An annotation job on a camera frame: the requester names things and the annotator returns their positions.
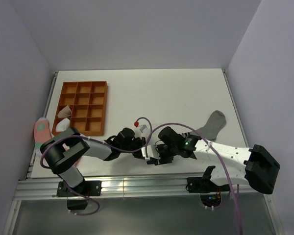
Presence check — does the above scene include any grey striped sock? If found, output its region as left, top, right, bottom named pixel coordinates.
left=196, top=110, right=227, bottom=141

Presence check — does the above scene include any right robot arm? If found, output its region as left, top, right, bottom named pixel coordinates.
left=141, top=127, right=280, bottom=194

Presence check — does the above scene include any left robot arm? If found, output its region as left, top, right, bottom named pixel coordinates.
left=40, top=127, right=146, bottom=195

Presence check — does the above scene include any orange compartment tray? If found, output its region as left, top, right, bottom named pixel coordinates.
left=52, top=81, right=108, bottom=136

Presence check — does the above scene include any white rolled sock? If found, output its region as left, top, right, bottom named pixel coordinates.
left=55, top=118, right=70, bottom=132

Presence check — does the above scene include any beige rolled sock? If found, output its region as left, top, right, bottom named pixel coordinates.
left=57, top=105, right=73, bottom=118

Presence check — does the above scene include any pink green sock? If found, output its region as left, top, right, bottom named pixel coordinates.
left=34, top=117, right=52, bottom=157

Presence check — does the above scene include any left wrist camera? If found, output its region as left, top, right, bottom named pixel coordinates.
left=134, top=121, right=149, bottom=138

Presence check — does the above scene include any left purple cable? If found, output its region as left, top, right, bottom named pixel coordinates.
left=40, top=117, right=152, bottom=216

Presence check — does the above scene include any aluminium frame rail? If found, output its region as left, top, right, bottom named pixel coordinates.
left=12, top=171, right=271, bottom=200

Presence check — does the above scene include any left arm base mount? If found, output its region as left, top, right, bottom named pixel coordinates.
left=56, top=180, right=101, bottom=216

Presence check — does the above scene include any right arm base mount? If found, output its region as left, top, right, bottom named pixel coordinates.
left=185, top=166, right=231, bottom=208

